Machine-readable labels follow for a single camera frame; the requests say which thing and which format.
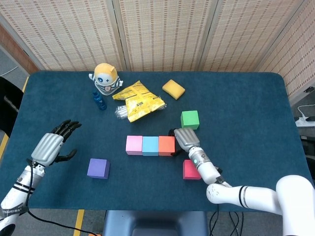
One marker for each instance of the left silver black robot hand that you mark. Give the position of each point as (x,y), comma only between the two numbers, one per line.
(48,147)

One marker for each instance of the red foam cube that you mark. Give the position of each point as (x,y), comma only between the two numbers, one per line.
(188,172)

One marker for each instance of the light blue foam cube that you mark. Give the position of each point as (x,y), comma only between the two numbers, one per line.
(150,145)

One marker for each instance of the black box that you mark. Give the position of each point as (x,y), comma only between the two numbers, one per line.
(308,145)

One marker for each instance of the person in black clothes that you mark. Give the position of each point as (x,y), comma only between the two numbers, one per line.
(7,98)

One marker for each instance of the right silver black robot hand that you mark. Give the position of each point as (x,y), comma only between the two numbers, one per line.
(187,138)

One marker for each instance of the grey robot torso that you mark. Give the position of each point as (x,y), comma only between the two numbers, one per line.
(155,223)

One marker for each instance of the bundle of clear straws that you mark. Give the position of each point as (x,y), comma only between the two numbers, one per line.
(120,113)

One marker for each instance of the orange foam cube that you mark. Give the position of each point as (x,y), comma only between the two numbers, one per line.
(166,145)

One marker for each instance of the teal felt table cloth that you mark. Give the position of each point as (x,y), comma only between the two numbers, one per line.
(221,110)

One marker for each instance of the purple foam cube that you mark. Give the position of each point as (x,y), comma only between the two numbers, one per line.
(98,168)

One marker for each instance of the green foam cube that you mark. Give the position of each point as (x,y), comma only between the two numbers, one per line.
(189,120)

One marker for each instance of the yellow snack bag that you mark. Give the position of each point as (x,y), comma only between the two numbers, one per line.
(139,102)

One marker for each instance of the white power strip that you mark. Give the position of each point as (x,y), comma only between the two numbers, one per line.
(304,121)

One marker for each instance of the pink foam cube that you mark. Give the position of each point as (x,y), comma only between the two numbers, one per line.
(134,145)

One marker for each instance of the yellow sponge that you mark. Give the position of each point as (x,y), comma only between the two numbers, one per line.
(173,89)

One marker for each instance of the woven bamboo folding screen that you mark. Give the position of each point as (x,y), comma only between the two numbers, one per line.
(162,34)

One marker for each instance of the black screen bracket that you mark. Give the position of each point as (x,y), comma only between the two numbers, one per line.
(309,89)

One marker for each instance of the yellow plush robot toy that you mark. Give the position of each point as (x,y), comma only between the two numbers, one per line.
(105,78)

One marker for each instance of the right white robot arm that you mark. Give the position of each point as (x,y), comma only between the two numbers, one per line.
(209,172)

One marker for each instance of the small orange object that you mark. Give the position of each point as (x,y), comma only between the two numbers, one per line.
(94,234)

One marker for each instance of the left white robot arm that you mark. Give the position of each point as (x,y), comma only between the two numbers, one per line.
(17,191)

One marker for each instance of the blue spray bottle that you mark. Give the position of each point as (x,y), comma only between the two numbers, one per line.
(99,101)

